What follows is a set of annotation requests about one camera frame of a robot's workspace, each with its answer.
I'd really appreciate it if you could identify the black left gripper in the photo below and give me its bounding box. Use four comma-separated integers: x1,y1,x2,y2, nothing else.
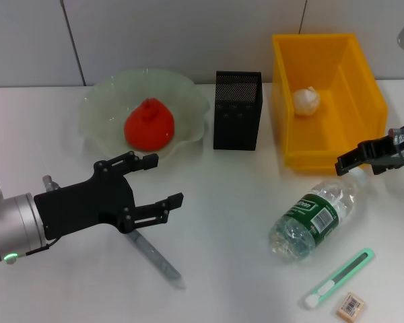
33,151,184,240

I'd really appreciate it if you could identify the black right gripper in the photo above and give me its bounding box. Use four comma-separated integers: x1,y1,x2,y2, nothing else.
335,117,404,176

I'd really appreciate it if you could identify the red round fruit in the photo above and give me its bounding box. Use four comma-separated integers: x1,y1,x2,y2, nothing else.
123,98,176,153

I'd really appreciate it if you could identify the clear water bottle green label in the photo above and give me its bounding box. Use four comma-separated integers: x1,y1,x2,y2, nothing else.
267,167,370,265

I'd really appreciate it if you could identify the white paper ball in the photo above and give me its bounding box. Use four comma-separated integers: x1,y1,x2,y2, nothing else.
292,86,322,117

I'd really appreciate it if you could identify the grey marker pen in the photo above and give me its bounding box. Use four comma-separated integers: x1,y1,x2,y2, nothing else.
126,228,187,291

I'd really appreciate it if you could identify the translucent wavy glass fruit plate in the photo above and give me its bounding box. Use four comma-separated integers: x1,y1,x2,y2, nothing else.
77,69,211,161

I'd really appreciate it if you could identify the mint green utility knife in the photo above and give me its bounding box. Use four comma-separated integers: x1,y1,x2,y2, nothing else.
303,248,376,310

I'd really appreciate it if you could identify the black mesh pen holder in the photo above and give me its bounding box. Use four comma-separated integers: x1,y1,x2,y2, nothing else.
213,70,263,151

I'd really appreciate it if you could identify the beige eraser with barcode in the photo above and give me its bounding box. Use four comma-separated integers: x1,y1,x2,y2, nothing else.
335,291,366,320

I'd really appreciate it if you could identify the yellow plastic storage bin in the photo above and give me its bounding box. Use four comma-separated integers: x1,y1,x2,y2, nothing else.
271,32,389,174

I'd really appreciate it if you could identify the right gripper cable with plugs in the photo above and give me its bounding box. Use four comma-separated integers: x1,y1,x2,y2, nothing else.
388,126,404,171

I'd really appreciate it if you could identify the left gripper cable with plug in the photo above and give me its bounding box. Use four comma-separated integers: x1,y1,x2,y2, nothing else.
25,174,61,257

